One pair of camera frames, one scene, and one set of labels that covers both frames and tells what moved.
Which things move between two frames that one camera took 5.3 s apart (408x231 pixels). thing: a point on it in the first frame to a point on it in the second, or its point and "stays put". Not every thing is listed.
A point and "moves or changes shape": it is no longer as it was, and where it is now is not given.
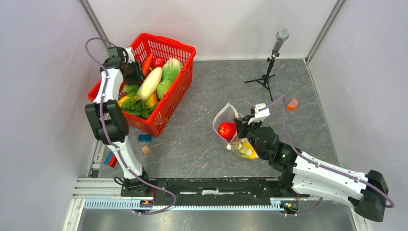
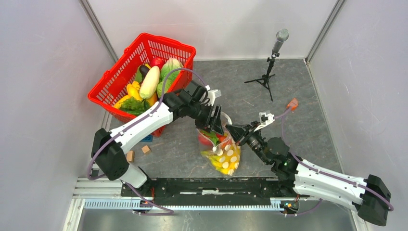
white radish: (148, 86) stays put
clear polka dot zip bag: (226, 127) moves or changes shape
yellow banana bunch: (246, 149) to (226, 160)
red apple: (227, 130) moves or changes shape
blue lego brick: (146, 138) stays put
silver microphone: (281, 36) stays put
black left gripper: (138, 76) to (217, 125)
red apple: (157, 62) stays put
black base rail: (208, 191) stays put
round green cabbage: (162, 87) stays put
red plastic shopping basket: (166, 48) stays put
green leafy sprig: (146, 64) to (217, 138)
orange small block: (292, 104) stays put
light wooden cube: (146, 150) stays put
